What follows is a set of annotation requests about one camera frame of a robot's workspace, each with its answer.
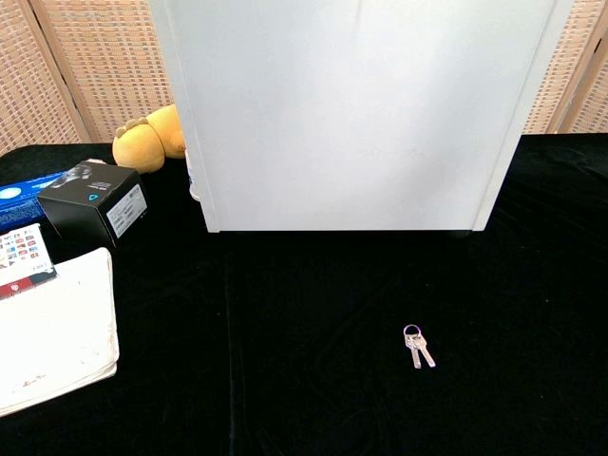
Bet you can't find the white cabinet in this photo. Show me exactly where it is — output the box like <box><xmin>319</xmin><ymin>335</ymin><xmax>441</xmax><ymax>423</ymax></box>
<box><xmin>146</xmin><ymin>0</ymin><xmax>579</xmax><ymax>238</ymax></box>

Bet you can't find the black velvet tablecloth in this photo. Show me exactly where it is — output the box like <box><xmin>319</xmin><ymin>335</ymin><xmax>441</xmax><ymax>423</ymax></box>
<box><xmin>0</xmin><ymin>132</ymin><xmax>608</xmax><ymax>456</ymax></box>

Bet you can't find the yellow orange plush toy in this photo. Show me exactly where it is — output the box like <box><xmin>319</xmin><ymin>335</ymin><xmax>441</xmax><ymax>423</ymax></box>
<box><xmin>111</xmin><ymin>104</ymin><xmax>187</xmax><ymax>174</ymax></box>

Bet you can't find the black product box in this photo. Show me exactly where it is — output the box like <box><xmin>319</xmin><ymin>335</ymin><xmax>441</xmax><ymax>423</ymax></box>
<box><xmin>36</xmin><ymin>160</ymin><xmax>150</xmax><ymax>250</ymax></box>

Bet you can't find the woven rattan folding screen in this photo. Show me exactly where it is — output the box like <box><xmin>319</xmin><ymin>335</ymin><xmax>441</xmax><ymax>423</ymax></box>
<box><xmin>0</xmin><ymin>0</ymin><xmax>178</xmax><ymax>157</ymax></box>
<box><xmin>521</xmin><ymin>0</ymin><xmax>608</xmax><ymax>136</ymax></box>

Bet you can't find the white spiral notebook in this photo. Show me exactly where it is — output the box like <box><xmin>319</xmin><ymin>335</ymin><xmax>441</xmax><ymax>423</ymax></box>
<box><xmin>0</xmin><ymin>246</ymin><xmax>121</xmax><ymax>419</ymax></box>

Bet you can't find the white box with colourful icons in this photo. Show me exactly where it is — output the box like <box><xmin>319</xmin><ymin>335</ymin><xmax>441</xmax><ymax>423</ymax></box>
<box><xmin>0</xmin><ymin>222</ymin><xmax>58</xmax><ymax>302</ymax></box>

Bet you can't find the blue white carton box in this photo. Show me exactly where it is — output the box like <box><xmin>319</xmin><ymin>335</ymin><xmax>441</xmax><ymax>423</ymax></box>
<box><xmin>0</xmin><ymin>166</ymin><xmax>80</xmax><ymax>230</ymax></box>

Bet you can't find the silver key bunch with ring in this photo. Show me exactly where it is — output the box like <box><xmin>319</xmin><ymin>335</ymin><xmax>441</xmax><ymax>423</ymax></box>
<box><xmin>402</xmin><ymin>323</ymin><xmax>438</xmax><ymax>371</ymax></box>

